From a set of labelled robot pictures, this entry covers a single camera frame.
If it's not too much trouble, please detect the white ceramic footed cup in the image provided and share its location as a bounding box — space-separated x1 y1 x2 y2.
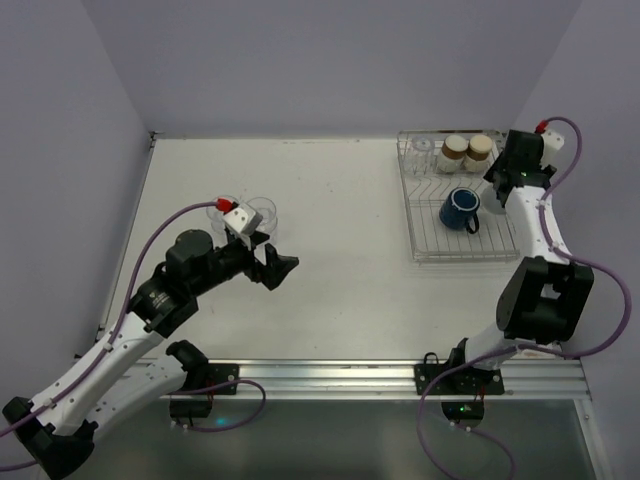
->
480 187 506 216

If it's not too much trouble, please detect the clear faceted glass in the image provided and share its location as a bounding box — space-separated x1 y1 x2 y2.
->
248 197 278 243

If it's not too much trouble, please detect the dark blue mug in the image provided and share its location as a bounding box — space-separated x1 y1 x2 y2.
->
439 187 480 235

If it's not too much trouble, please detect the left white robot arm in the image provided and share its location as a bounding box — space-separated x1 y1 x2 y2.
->
2 230 299 479

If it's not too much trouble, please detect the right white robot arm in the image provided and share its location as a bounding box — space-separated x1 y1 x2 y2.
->
445 125 595 376

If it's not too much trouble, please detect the clear glass rack back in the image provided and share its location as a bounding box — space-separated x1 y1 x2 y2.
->
403 135 434 176

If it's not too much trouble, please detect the brown banded cup right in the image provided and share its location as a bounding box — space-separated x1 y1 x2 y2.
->
463 134 493 173

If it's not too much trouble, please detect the brown banded cup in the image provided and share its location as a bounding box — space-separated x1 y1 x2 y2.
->
463 134 493 173
436 134 468 174

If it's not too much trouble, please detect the brown banded cup left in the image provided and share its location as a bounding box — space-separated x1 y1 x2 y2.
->
436 134 468 174

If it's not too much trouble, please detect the wire dish rack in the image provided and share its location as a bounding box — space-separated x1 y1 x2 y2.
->
396 129 520 263

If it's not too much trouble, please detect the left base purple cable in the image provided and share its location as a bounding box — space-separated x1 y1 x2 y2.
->
172 379 266 432

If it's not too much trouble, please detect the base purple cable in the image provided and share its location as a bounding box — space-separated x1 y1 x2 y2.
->
417 344 521 480
172 379 266 432

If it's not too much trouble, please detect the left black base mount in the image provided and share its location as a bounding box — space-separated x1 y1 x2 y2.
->
166 340 239 426

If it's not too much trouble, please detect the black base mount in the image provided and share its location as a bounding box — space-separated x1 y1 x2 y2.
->
413 339 505 428
166 340 239 426

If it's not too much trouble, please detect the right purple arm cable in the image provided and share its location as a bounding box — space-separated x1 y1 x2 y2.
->
519 116 632 359

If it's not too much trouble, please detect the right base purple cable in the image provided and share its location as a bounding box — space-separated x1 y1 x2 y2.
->
417 344 521 480

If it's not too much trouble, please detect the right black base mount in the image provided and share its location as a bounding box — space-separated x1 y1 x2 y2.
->
413 339 505 428

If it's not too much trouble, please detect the aluminium mounting rail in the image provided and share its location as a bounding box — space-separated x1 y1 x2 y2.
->
211 357 591 401

